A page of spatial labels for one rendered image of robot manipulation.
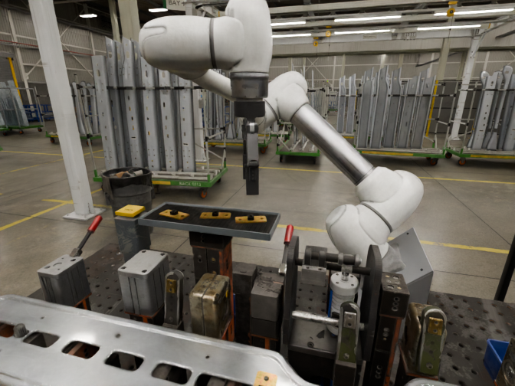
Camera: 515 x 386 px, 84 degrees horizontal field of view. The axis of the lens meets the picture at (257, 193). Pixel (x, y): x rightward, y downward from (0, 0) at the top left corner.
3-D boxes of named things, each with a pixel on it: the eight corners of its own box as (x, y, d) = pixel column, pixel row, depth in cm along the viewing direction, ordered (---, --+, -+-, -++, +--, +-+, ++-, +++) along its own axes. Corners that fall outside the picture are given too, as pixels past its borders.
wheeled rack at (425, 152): (350, 161, 676) (359, 81, 619) (351, 154, 766) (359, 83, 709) (443, 167, 620) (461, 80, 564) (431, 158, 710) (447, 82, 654)
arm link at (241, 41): (270, 75, 71) (218, 75, 71) (271, 2, 66) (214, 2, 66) (273, 71, 61) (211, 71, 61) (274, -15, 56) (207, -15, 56)
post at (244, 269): (235, 396, 78) (231, 271, 65) (241, 380, 83) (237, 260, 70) (253, 400, 77) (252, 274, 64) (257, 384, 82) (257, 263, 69)
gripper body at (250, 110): (233, 99, 72) (234, 136, 75) (234, 99, 64) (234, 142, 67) (263, 99, 72) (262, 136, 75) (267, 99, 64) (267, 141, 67)
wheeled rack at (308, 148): (319, 165, 638) (325, 80, 581) (275, 163, 661) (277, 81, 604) (322, 150, 813) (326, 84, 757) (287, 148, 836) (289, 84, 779)
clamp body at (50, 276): (58, 377, 83) (25, 273, 72) (88, 347, 94) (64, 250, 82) (85, 386, 81) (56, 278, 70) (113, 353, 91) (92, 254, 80)
